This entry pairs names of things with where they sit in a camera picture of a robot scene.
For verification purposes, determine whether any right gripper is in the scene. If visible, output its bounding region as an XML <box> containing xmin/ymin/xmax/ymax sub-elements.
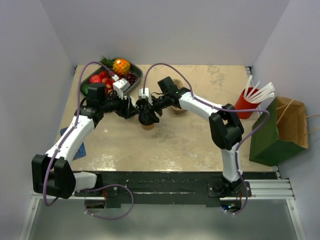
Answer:
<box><xmin>145</xmin><ymin>94</ymin><xmax>170</xmax><ymax>125</ymax></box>

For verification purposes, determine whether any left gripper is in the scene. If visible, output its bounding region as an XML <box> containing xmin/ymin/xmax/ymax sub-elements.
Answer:
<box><xmin>100</xmin><ymin>89</ymin><xmax>140</xmax><ymax>119</ymax></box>

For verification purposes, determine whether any single brown paper cup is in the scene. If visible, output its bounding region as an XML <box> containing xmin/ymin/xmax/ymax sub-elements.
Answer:
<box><xmin>142</xmin><ymin>123</ymin><xmax>155</xmax><ymax>131</ymax></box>

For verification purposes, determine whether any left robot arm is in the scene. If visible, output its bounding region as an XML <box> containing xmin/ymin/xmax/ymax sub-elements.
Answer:
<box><xmin>31</xmin><ymin>78</ymin><xmax>137</xmax><ymax>199</ymax></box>

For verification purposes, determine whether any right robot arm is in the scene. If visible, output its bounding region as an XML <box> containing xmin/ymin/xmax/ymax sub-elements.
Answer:
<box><xmin>136</xmin><ymin>77</ymin><xmax>244</xmax><ymax>197</ymax></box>

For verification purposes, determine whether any purple grapes bunch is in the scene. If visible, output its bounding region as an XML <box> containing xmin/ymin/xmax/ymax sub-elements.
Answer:
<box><xmin>123</xmin><ymin>71</ymin><xmax>138</xmax><ymax>86</ymax></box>

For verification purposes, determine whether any red apple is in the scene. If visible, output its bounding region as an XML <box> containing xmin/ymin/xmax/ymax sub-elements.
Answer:
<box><xmin>89</xmin><ymin>74</ymin><xmax>102</xmax><ymax>84</ymax></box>

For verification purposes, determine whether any toy pineapple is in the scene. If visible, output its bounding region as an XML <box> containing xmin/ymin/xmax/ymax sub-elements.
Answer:
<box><xmin>99</xmin><ymin>56</ymin><xmax>131</xmax><ymax>76</ymax></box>

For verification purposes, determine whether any green lime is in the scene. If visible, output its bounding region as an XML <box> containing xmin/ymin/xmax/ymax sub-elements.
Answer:
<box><xmin>80</xmin><ymin>84</ymin><xmax>90</xmax><ymax>97</ymax></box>

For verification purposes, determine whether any stack of cup carriers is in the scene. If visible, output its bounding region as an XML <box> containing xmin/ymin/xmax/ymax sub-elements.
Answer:
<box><xmin>170</xmin><ymin>79</ymin><xmax>187</xmax><ymax>115</ymax></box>

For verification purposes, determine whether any grey fruit tray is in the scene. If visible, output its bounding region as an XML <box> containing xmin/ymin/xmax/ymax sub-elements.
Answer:
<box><xmin>80</xmin><ymin>63</ymin><xmax>143</xmax><ymax>97</ymax></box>

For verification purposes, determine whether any blue card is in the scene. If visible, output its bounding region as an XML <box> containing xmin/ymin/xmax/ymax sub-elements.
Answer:
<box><xmin>59</xmin><ymin>127</ymin><xmax>87</xmax><ymax>160</ymax></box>

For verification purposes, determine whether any red straw cup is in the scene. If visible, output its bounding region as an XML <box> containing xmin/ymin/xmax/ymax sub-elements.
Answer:
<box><xmin>234</xmin><ymin>89</ymin><xmax>260</xmax><ymax>120</ymax></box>

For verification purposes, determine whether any green paper bag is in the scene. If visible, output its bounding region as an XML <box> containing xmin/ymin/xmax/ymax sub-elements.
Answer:
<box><xmin>249</xmin><ymin>96</ymin><xmax>309</xmax><ymax>167</ymax></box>

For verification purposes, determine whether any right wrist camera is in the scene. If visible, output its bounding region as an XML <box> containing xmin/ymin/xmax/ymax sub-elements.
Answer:
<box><xmin>138</xmin><ymin>87</ymin><xmax>153</xmax><ymax>105</ymax></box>

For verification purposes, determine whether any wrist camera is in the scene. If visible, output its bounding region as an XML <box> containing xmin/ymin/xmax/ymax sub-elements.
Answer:
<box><xmin>111</xmin><ymin>75</ymin><xmax>131</xmax><ymax>99</ymax></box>
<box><xmin>138</xmin><ymin>87</ymin><xmax>153</xmax><ymax>105</ymax></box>

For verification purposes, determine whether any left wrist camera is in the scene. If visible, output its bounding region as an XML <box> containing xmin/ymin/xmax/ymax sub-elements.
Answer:
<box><xmin>111</xmin><ymin>75</ymin><xmax>131</xmax><ymax>99</ymax></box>

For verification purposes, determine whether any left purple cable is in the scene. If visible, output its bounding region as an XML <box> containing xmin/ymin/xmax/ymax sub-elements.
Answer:
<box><xmin>42</xmin><ymin>61</ymin><xmax>118</xmax><ymax>207</ymax></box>

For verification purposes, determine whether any purple cable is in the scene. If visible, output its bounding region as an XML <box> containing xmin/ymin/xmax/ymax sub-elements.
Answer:
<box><xmin>42</xmin><ymin>61</ymin><xmax>118</xmax><ymax>207</ymax></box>
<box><xmin>142</xmin><ymin>62</ymin><xmax>271</xmax><ymax>216</ymax></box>

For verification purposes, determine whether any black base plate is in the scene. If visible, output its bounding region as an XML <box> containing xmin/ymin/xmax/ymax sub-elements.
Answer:
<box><xmin>72</xmin><ymin>170</ymin><xmax>279</xmax><ymax>209</ymax></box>

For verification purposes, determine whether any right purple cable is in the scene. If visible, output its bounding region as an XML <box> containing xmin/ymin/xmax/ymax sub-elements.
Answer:
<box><xmin>142</xmin><ymin>62</ymin><xmax>271</xmax><ymax>216</ymax></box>

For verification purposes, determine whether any aluminium rail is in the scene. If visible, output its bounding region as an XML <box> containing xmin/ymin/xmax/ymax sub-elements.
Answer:
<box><xmin>247</xmin><ymin>179</ymin><xmax>295</xmax><ymax>200</ymax></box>

